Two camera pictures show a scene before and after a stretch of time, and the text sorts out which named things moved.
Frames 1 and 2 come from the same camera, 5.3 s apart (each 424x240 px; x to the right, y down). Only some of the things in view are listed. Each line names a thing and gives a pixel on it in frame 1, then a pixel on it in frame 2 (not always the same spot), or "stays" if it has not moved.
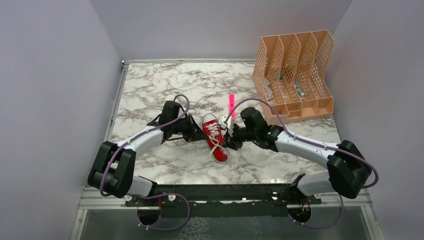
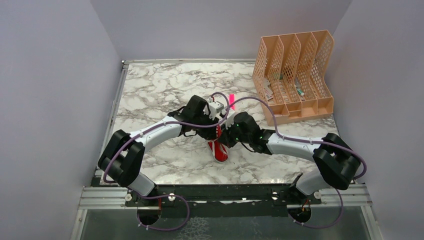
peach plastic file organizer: x=290 y=72 stays
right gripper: x=232 y=142 stays
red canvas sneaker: x=215 y=137 stays
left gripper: x=195 y=133 to x=210 y=133
